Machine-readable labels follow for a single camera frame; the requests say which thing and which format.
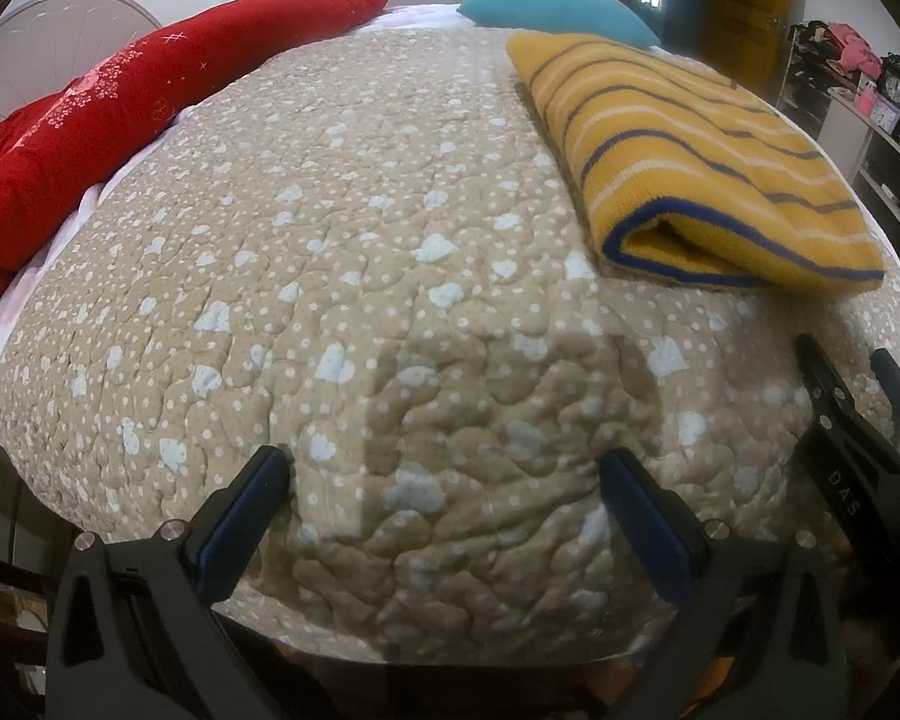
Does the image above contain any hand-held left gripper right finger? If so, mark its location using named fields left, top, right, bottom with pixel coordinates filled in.
left=598, top=448, right=852, bottom=720

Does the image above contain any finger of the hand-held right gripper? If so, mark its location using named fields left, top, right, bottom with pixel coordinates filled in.
left=793, top=334, right=852, bottom=436
left=868, top=349, right=900, bottom=462

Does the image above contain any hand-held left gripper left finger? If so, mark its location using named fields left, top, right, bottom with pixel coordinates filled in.
left=45, top=445, right=295, bottom=720

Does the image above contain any yellow striped sweater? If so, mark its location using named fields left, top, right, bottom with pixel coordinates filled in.
left=506, top=31, right=887, bottom=295

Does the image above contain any dark wooden furniture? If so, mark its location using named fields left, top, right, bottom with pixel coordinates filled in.
left=0, top=427, right=68, bottom=720

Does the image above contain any white shelf unit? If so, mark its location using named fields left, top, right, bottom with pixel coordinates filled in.
left=776, top=19, right=900, bottom=256

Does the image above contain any beige dotted quilt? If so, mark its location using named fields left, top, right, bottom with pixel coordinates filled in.
left=0, top=22, right=900, bottom=650

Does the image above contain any pink clothing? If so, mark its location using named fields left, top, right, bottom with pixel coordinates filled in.
left=829, top=21, right=882, bottom=76

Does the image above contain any yellow wooden door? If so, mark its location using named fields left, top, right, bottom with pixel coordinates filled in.
left=709, top=0, right=792, bottom=102

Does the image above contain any teal pillow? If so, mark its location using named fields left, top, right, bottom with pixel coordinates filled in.
left=457, top=0, right=662, bottom=47

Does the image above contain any red blanket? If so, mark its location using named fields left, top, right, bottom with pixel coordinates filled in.
left=0, top=0, right=392, bottom=350

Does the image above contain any pale headboard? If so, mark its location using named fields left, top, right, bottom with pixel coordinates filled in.
left=0, top=0, right=162, bottom=136

